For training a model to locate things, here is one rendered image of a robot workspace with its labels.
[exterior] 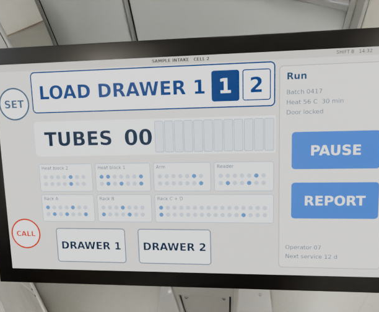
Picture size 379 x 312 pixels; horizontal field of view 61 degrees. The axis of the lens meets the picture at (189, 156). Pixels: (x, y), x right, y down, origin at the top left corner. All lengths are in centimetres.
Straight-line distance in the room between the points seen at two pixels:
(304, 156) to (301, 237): 10
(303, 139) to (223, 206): 12
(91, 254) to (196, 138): 21
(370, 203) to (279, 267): 13
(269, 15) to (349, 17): 25
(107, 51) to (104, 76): 3
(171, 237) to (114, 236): 7
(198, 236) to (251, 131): 15
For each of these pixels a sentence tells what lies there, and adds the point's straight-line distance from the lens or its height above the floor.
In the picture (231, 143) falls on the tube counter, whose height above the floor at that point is 110.
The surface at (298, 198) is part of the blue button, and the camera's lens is 40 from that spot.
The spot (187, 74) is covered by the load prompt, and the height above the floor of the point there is 117.
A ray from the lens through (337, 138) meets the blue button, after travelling 40.
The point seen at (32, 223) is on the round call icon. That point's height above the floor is 103.
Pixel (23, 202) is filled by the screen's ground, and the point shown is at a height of 105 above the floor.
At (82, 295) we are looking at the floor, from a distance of 158.
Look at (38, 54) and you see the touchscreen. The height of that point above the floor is 119.
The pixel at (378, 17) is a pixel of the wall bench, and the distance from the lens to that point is 243.
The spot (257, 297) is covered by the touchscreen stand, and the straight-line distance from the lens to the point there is 142.
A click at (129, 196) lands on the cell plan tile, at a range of 41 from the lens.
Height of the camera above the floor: 137
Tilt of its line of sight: 46 degrees down
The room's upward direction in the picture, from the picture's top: 7 degrees counter-clockwise
